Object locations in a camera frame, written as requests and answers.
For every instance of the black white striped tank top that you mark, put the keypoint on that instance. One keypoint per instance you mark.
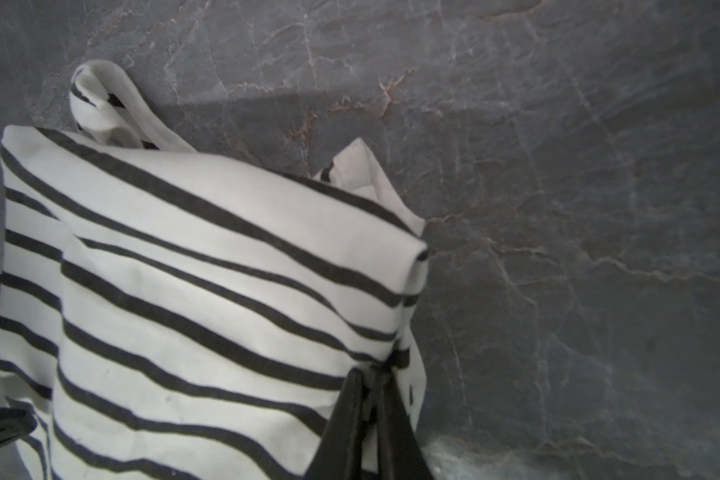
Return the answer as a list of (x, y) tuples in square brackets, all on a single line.
[(170, 314)]

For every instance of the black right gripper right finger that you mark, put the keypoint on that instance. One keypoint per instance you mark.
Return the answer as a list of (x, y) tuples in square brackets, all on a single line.
[(398, 454)]

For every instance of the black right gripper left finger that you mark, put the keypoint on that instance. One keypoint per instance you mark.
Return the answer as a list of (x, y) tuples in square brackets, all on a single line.
[(339, 454)]

